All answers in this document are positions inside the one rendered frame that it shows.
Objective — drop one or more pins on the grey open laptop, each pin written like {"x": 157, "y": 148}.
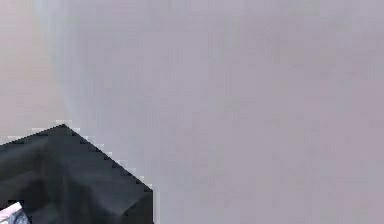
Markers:
{"x": 11, "y": 215}

